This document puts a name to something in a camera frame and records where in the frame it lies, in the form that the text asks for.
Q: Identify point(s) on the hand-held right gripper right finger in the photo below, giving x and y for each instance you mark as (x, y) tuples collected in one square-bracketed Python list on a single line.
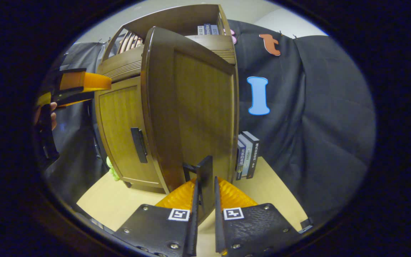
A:
[(255, 228)]

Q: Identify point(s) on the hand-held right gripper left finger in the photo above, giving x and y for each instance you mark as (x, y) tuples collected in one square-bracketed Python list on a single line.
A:
[(155, 228)]

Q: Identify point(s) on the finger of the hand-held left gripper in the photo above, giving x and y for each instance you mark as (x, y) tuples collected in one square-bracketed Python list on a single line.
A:
[(84, 81), (73, 95)]

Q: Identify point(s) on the wooden shoe cabinet door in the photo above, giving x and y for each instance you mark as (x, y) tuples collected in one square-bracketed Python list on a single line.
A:
[(205, 107), (120, 117)]

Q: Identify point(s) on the wooden double-door shoe cabinet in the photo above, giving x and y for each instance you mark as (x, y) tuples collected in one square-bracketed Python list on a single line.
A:
[(177, 18)]

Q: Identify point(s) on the small blue book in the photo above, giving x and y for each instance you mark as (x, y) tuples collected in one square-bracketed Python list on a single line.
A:
[(240, 160)]

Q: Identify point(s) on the light green object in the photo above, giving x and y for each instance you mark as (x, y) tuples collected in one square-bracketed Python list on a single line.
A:
[(113, 171)]

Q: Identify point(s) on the black book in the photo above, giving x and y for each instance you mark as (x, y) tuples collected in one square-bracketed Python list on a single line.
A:
[(254, 157)]

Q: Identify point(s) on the grey book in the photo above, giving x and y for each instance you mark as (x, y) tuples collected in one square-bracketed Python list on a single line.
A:
[(247, 157)]

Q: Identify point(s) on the black backdrop cloth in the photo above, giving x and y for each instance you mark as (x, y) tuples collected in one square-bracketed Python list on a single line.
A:
[(316, 125)]

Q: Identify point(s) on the white book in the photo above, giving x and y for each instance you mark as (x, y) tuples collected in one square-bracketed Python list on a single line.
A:
[(200, 30)]

